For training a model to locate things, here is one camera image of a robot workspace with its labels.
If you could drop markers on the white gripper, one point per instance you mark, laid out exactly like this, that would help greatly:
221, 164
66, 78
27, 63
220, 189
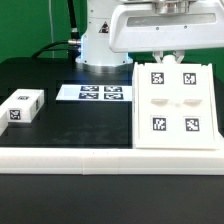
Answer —
144, 26

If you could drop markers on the white cabinet body box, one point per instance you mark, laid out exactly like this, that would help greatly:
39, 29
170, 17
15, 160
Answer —
174, 138

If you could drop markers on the white cabinet top block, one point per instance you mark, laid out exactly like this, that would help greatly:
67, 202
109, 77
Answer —
23, 105

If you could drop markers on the white cabinet door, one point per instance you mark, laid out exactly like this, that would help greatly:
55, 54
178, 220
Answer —
194, 95
154, 98

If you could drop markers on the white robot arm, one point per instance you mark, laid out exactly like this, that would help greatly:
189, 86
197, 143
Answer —
96, 55

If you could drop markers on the white marker sheet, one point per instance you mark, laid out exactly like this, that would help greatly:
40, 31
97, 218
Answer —
108, 93

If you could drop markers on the white L-shaped fence frame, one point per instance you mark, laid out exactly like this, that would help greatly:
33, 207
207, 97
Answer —
43, 160

